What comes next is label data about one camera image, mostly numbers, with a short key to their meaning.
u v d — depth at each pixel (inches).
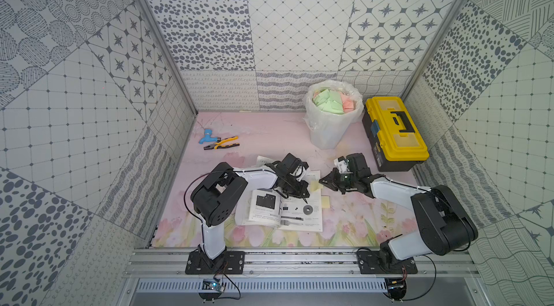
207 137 42.3
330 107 34.5
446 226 17.3
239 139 43.4
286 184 29.4
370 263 28.8
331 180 31.4
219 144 41.5
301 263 29.8
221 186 21.4
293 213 33.1
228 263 28.8
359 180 28.2
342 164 34.0
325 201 33.9
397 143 34.3
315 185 35.2
